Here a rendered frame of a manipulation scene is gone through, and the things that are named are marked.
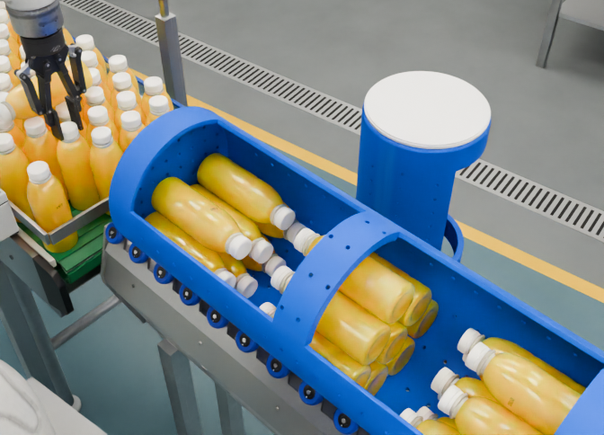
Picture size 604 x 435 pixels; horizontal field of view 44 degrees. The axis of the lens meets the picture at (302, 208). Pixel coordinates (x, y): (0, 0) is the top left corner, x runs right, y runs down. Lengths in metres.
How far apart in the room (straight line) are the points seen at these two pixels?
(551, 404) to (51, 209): 0.97
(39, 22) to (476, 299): 0.87
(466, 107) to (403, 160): 0.20
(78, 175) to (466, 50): 2.62
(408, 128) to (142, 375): 1.27
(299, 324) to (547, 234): 1.97
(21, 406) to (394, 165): 0.99
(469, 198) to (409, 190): 1.37
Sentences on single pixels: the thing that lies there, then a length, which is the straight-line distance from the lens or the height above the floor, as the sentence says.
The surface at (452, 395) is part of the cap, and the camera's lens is 1.07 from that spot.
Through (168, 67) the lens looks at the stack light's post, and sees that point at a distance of 1.95.
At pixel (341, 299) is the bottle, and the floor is 1.15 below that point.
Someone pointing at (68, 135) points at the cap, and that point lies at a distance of 1.56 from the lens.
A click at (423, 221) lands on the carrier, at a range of 1.72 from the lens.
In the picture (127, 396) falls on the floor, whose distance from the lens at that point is 2.44.
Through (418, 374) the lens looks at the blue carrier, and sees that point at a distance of 1.28.
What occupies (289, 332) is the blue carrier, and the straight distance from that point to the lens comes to 1.10.
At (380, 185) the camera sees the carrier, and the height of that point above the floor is 0.89.
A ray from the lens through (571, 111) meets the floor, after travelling 3.59.
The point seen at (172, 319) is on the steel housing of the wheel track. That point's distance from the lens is 1.47.
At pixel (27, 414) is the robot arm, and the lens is 0.91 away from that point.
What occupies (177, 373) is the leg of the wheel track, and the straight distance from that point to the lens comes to 1.79.
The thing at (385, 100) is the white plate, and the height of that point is 1.04.
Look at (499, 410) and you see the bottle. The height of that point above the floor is 1.15.
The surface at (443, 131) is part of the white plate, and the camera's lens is 1.62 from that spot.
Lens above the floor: 2.02
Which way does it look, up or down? 44 degrees down
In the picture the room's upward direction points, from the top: straight up
